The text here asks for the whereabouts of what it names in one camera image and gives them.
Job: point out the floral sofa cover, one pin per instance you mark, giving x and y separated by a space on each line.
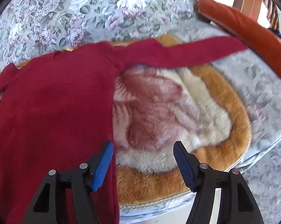
84 11

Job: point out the orange padded armrest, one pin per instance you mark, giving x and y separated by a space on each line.
248 21

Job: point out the red knit sweater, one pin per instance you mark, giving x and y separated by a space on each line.
56 98

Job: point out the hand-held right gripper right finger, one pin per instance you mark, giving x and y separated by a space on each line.
183 163

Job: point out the fluffy orange-edged flower mat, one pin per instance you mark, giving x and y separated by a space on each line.
154 112

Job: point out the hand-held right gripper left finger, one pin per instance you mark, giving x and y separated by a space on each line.
103 165

